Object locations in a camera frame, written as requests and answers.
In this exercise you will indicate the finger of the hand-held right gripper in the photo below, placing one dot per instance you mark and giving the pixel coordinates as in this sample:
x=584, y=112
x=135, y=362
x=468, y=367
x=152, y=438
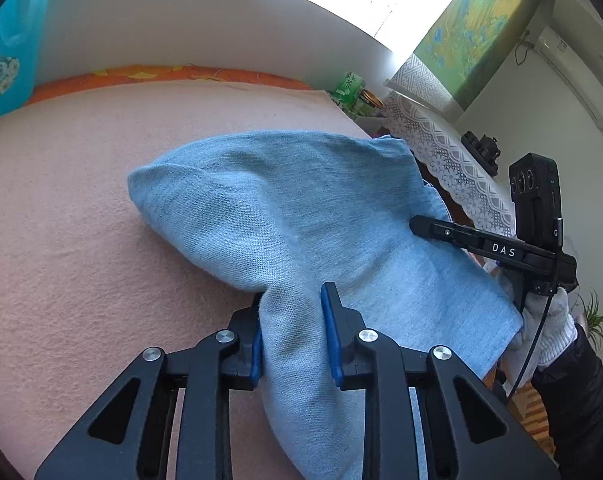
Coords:
x=446, y=232

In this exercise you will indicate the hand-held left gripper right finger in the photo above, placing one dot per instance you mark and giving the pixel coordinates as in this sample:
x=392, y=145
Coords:
x=330, y=330

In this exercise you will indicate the blue denim pants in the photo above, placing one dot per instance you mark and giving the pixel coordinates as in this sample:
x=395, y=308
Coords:
x=291, y=220

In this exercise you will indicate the teal detergent jug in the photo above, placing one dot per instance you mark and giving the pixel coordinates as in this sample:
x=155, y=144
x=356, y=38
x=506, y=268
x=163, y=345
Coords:
x=11, y=50

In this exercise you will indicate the green tea box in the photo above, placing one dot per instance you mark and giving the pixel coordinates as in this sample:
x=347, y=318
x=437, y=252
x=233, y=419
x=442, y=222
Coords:
x=349, y=90

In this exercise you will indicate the green potted plant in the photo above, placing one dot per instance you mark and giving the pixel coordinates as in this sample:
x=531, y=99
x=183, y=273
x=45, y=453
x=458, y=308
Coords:
x=592, y=315

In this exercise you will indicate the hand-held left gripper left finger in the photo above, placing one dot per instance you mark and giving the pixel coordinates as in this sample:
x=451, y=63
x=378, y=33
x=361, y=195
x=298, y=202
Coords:
x=255, y=360

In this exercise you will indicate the green wall poster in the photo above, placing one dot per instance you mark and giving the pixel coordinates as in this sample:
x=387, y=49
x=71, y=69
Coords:
x=474, y=25

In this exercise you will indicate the person's right hand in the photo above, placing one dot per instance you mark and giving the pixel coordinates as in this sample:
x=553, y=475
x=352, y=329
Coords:
x=549, y=330

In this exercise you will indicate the person's right forearm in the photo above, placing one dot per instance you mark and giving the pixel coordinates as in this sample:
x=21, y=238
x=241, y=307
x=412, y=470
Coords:
x=576, y=395

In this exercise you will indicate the white lace cloth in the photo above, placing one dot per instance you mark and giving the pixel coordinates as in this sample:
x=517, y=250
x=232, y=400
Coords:
x=446, y=150

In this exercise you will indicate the round tin can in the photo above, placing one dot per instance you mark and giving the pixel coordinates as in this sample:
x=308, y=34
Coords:
x=370, y=102

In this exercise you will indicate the orange patterned bed sheet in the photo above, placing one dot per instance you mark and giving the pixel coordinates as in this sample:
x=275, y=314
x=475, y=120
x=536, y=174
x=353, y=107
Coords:
x=156, y=75

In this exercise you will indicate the white air conditioner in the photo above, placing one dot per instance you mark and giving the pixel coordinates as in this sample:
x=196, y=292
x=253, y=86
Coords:
x=576, y=77

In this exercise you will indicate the small black object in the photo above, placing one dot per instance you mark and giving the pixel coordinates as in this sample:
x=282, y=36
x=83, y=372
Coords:
x=481, y=150

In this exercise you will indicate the peach blanket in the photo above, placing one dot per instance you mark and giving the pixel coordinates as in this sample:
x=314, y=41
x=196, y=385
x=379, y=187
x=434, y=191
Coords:
x=81, y=235

